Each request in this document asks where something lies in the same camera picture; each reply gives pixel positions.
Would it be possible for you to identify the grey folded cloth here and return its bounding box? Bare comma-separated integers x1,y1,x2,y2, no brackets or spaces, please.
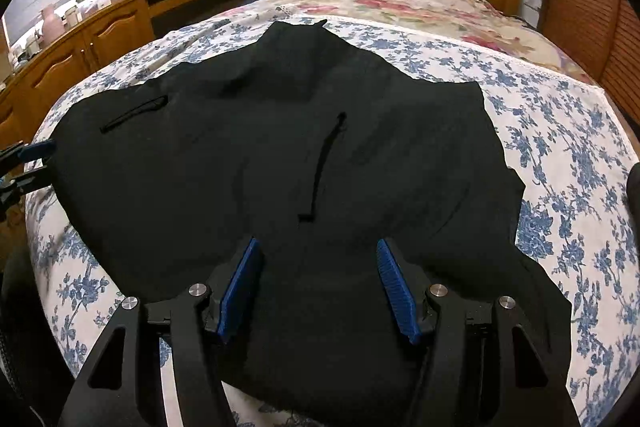
626,162,640,208

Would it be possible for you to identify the black buttoned coat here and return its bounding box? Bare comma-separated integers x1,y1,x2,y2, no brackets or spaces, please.
50,19,573,413

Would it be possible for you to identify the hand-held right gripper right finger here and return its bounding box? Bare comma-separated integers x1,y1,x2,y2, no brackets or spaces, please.
376,238,581,427

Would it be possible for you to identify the pink thermos jug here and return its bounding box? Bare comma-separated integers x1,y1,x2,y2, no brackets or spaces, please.
41,4,63,38

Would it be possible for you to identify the blue floral bed sheet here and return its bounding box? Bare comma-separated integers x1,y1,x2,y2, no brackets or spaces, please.
25,7,640,427

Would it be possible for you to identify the wooden louvered wardrobe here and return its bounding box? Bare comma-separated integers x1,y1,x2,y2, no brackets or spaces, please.
537,0,640,122

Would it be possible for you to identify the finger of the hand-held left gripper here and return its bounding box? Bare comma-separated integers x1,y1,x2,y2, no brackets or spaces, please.
0,139,57,172
0,167,53,204

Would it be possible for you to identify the pink floral blanket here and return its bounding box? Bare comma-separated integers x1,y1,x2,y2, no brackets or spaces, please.
237,0,598,85

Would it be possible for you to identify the wooden desk cabinet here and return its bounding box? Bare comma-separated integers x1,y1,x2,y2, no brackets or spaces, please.
0,0,256,142

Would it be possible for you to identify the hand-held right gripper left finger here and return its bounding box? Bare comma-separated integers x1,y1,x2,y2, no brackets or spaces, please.
60,237,266,427

